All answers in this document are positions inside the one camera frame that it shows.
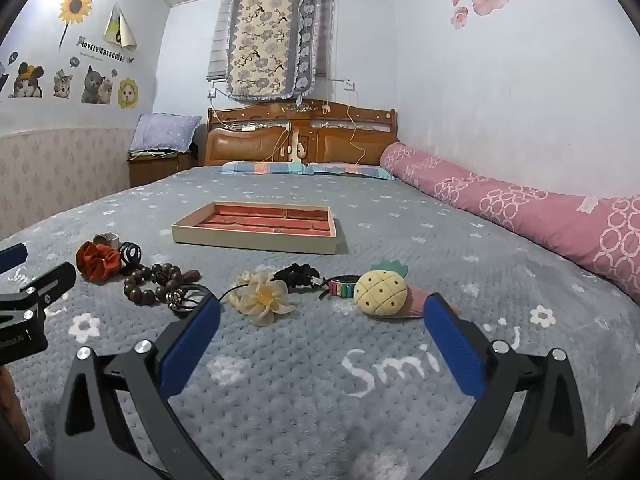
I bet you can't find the grey cats wall sticker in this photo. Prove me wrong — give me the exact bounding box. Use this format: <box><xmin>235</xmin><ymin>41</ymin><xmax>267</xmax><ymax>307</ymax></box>
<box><xmin>80</xmin><ymin>63</ymin><xmax>114</xmax><ymax>106</ymax></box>

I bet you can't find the beige jewelry tray red lining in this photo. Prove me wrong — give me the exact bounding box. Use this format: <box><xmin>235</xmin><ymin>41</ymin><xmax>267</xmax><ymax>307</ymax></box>
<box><xmin>171</xmin><ymin>201</ymin><xmax>337</xmax><ymax>255</ymax></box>

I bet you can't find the yellow charging cable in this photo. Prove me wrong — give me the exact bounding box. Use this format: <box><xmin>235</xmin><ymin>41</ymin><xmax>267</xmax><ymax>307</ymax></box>
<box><xmin>348</xmin><ymin>90</ymin><xmax>369</xmax><ymax>166</ymax></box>

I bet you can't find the pink patterned bolster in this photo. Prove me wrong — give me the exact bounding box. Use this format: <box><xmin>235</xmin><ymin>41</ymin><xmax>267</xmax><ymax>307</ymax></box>
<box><xmin>378</xmin><ymin>142</ymin><xmax>640</xmax><ymax>306</ymax></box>

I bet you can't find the brown wooden bead bracelet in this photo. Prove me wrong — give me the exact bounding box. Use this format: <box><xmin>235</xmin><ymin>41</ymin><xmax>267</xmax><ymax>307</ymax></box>
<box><xmin>123</xmin><ymin>262</ymin><xmax>202</xmax><ymax>306</ymax></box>

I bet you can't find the lettering wall sticker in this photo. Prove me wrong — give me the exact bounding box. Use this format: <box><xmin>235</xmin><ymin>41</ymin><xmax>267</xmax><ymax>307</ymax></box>
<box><xmin>76</xmin><ymin>35</ymin><xmax>136</xmax><ymax>64</ymax></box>

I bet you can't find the beige fabric flower hair tie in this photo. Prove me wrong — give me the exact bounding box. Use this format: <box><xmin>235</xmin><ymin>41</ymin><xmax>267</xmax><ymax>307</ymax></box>
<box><xmin>227</xmin><ymin>269</ymin><xmax>296</xmax><ymax>327</ymax></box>

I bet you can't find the purple dotted cushion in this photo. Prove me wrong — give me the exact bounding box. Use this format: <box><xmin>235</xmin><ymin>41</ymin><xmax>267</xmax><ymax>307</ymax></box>
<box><xmin>128</xmin><ymin>113</ymin><xmax>203</xmax><ymax>156</ymax></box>

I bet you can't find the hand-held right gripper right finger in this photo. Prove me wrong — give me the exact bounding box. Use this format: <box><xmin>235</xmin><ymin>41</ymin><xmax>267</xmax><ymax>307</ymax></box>
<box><xmin>422</xmin><ymin>294</ymin><xmax>591</xmax><ymax>480</ymax></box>

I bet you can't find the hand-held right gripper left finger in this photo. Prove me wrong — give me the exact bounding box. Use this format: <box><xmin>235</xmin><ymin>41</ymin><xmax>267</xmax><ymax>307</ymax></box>
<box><xmin>52</xmin><ymin>294</ymin><xmax>222</xmax><ymax>480</ymax></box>

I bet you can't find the black hair tie with charm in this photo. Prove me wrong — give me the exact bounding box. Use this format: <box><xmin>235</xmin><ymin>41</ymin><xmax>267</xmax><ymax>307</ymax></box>
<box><xmin>273</xmin><ymin>263</ymin><xmax>321</xmax><ymax>294</ymax></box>

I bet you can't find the wooden bed headboard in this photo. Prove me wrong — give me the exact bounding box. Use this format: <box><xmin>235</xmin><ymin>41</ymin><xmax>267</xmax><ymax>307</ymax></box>
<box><xmin>202</xmin><ymin>99</ymin><xmax>400</xmax><ymax>169</ymax></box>

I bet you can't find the sunflower cat wall sticker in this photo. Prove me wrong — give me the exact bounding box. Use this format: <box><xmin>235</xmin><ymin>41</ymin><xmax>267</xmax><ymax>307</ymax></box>
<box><xmin>116</xmin><ymin>77</ymin><xmax>140</xmax><ymax>110</ymax></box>

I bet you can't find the rainbow hair clip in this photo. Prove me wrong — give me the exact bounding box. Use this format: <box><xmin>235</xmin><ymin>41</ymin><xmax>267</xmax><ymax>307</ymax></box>
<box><xmin>319</xmin><ymin>274</ymin><xmax>362</xmax><ymax>302</ymax></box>

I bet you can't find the hat cat wall sticker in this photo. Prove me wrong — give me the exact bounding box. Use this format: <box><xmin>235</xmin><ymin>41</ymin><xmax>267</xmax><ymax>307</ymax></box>
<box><xmin>9</xmin><ymin>61</ymin><xmax>45</xmax><ymax>100</ymax></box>

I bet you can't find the curled paper poster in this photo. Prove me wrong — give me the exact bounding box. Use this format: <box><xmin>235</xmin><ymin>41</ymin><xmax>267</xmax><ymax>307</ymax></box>
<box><xmin>103</xmin><ymin>3</ymin><xmax>139</xmax><ymax>51</ymax></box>

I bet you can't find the grey flower print blanket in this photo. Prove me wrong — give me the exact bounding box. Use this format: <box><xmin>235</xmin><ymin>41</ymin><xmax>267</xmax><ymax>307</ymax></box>
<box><xmin>0</xmin><ymin>165</ymin><xmax>640</xmax><ymax>480</ymax></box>

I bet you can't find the black hair claw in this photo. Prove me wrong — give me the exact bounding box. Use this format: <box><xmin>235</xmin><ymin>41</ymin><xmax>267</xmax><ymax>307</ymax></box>
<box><xmin>117</xmin><ymin>241</ymin><xmax>144</xmax><ymax>276</ymax></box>

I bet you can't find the person's left hand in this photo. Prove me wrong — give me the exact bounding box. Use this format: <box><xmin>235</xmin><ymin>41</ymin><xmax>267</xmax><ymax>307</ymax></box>
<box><xmin>0</xmin><ymin>366</ymin><xmax>31</xmax><ymax>453</ymax></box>

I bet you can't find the striped pillow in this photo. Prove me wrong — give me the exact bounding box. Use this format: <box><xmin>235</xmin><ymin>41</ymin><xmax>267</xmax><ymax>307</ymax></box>
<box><xmin>220</xmin><ymin>160</ymin><xmax>302</xmax><ymax>176</ymax></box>
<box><xmin>304</xmin><ymin>162</ymin><xmax>397</xmax><ymax>181</ymax></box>

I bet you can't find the tabby kitten wall sticker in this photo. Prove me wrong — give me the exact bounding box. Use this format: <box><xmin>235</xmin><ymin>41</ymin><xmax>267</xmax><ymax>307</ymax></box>
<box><xmin>52</xmin><ymin>68</ymin><xmax>75</xmax><ymax>100</ymax></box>

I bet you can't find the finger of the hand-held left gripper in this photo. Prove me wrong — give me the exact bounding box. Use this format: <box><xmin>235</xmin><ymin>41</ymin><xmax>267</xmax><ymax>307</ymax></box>
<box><xmin>0</xmin><ymin>243</ymin><xmax>29</xmax><ymax>275</ymax></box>
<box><xmin>0</xmin><ymin>261</ymin><xmax>77</xmax><ymax>328</ymax></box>

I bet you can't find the black cord bracelet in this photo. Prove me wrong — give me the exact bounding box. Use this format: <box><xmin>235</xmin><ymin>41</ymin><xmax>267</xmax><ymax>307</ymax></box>
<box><xmin>167</xmin><ymin>283</ymin><xmax>214</xmax><ymax>317</ymax></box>

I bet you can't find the pineapple plush hair clip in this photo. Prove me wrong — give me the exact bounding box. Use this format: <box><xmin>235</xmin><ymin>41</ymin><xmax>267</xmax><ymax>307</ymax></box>
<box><xmin>353</xmin><ymin>259</ymin><xmax>464</xmax><ymax>321</ymax></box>

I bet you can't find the wooden nightstand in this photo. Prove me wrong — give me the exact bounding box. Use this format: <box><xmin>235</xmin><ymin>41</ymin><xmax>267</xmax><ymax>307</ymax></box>
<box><xmin>127</xmin><ymin>151</ymin><xmax>195</xmax><ymax>189</ymax></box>

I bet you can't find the floral hanging quilt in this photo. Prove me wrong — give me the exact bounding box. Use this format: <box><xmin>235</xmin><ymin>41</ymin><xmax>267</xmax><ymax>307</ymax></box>
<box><xmin>225</xmin><ymin>0</ymin><xmax>324</xmax><ymax>102</ymax></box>

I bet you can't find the orange fabric scrunchie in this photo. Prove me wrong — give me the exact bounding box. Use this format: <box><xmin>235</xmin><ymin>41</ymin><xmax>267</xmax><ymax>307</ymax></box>
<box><xmin>76</xmin><ymin>241</ymin><xmax>124</xmax><ymax>282</ymax></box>

